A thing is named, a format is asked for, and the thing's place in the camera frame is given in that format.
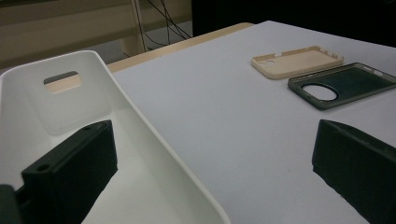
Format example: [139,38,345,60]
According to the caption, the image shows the beige phone case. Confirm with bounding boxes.
[250,45,345,80]

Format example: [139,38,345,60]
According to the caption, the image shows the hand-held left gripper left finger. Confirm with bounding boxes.
[21,119,119,224]

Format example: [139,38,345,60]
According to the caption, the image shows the black curtain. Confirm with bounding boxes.
[191,0,396,49]

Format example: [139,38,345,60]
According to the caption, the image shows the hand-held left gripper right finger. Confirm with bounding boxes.
[312,119,396,224]

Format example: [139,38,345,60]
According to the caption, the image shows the grey transparent phone case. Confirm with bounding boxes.
[287,62,396,111]

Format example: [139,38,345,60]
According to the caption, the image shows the wooden table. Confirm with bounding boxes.
[106,21,255,74]

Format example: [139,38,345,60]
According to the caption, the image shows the white plastic bin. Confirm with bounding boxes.
[0,49,232,224]

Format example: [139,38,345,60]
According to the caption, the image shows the white table sheet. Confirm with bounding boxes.
[111,20,396,224]

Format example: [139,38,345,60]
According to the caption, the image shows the black floor cables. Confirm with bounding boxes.
[134,0,192,52]

